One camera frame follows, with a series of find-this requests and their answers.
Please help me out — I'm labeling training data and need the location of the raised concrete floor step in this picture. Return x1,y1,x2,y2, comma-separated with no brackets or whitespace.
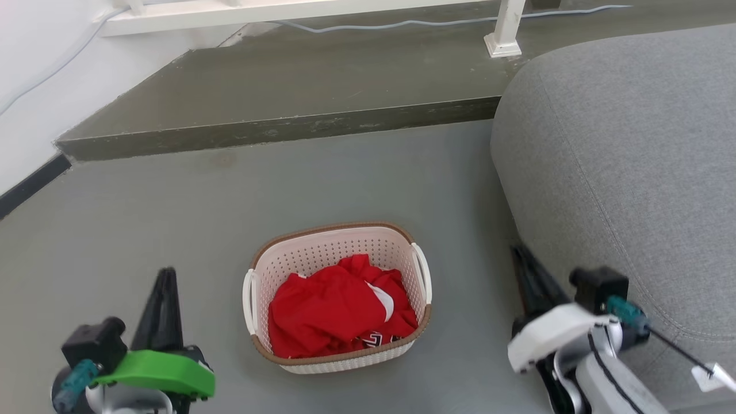
55,0,736,162

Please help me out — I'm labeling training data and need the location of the thin pale wall cable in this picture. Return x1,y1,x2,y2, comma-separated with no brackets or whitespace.
0,7,130,116

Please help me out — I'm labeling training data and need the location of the teal cable connector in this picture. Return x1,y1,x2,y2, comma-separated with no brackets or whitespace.
53,359,99,413
605,295,651,335

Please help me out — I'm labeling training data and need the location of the red crumpled garment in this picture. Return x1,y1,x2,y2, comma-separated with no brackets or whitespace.
268,254,419,359

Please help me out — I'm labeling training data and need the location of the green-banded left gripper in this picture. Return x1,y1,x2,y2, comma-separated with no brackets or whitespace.
91,267,217,401

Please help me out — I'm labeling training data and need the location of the teal left cable connector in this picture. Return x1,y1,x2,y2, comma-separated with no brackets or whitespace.
53,359,99,413

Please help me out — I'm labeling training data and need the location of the white perforated plastic laundry basket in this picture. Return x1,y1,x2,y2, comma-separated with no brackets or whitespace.
242,221,433,375

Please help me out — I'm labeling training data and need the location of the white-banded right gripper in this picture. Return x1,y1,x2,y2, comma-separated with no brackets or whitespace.
507,246,620,375

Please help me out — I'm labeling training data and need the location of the thin black right gripper cable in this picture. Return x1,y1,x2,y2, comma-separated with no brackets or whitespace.
644,325,715,375

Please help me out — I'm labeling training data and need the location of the teal right cable connector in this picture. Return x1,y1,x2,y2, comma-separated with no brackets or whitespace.
605,295,651,335

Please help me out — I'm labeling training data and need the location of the black wall baseboard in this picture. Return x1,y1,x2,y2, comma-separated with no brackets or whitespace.
0,152,72,220

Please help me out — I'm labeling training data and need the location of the light blue floor cable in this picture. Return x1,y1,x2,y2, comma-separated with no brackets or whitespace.
269,4,632,33

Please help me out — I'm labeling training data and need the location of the white metal railing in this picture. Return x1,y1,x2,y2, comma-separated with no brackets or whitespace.
95,0,527,59

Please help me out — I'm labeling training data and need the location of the grey fabric sofa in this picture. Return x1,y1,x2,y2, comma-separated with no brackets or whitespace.
490,23,736,412

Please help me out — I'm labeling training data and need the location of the white cable tag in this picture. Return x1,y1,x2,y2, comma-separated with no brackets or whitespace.
691,362,736,395

